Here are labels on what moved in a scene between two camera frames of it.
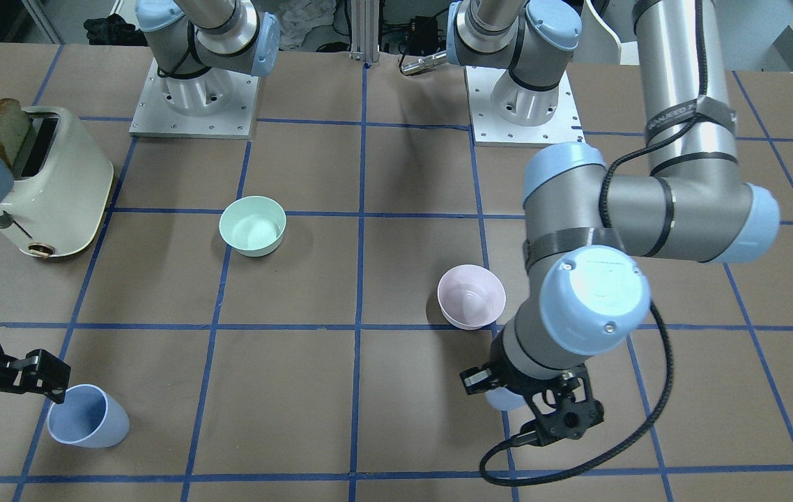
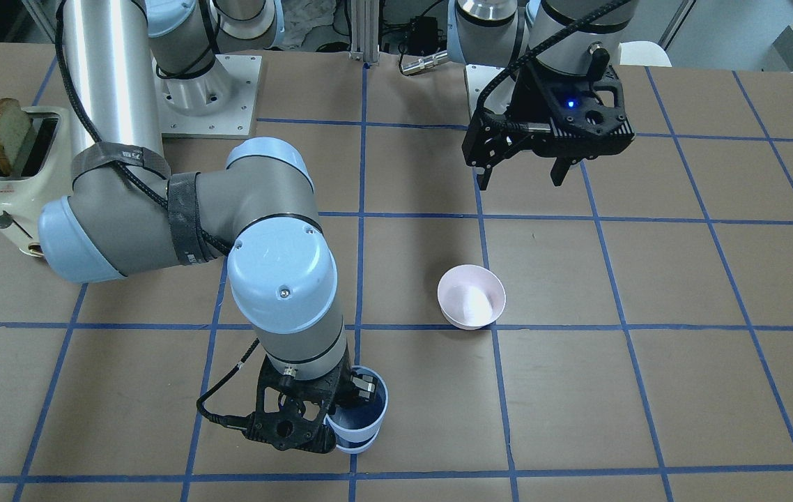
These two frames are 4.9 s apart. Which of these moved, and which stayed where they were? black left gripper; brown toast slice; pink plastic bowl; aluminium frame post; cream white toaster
Moved: black left gripper
Stayed: aluminium frame post; cream white toaster; brown toast slice; pink plastic bowl
